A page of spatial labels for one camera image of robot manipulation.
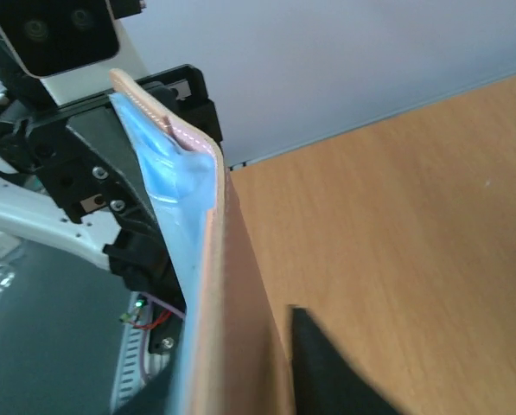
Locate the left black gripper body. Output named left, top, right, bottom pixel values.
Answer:
left=0, top=97, right=114, bottom=223

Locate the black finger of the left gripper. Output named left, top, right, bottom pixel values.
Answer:
left=138, top=64, right=223, bottom=146
left=67, top=107, right=162, bottom=242

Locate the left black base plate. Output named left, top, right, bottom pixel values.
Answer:
left=147, top=313, right=183, bottom=354

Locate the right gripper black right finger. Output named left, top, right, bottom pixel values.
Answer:
left=290, top=305, right=403, bottom=415

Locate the left controller board with LEDs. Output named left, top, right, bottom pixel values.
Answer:
left=119, top=295, right=148, bottom=325

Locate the pink leather card holder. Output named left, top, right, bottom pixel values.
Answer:
left=110, top=69, right=293, bottom=414

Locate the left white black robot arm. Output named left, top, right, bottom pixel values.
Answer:
left=0, top=1, right=223, bottom=308

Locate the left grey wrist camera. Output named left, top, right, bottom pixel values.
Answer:
left=0, top=1, right=149, bottom=109

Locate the grey slotted cable duct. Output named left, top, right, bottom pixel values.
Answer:
left=110, top=325, right=147, bottom=413

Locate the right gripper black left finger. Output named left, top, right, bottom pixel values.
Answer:
left=113, top=367, right=173, bottom=415

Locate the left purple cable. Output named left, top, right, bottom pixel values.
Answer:
left=138, top=293, right=188, bottom=384

